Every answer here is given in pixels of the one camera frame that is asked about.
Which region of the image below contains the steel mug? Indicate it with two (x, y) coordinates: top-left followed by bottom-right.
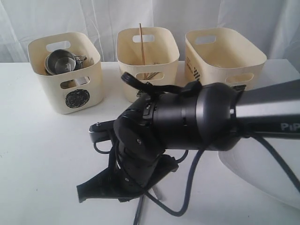
(45, 49), (87, 75)
(45, 64), (56, 75)

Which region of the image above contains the wooden chopstick crossing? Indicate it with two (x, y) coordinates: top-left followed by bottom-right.
(140, 61), (162, 80)

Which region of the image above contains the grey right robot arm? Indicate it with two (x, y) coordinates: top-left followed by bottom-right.
(77, 80), (300, 202)

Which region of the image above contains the white square ceramic plate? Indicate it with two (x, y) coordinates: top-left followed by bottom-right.
(218, 138), (300, 209)

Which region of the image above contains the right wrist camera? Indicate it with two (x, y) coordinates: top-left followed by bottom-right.
(89, 120), (116, 144)

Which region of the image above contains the wooden chopstick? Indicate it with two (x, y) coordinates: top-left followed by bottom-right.
(139, 23), (145, 65)

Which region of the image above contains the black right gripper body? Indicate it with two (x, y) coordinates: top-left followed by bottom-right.
(109, 145), (179, 199)

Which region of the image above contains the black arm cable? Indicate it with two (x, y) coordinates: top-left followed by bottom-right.
(93, 72), (300, 225)

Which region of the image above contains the cream bin triangle mark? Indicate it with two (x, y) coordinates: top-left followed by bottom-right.
(116, 27), (180, 103)

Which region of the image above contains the steel knife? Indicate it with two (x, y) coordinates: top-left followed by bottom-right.
(133, 195), (145, 225)

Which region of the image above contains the cream bin circle mark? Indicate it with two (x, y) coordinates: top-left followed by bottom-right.
(28, 32), (104, 114)

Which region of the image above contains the cream bin square mark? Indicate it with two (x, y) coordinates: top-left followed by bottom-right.
(184, 28), (267, 90)

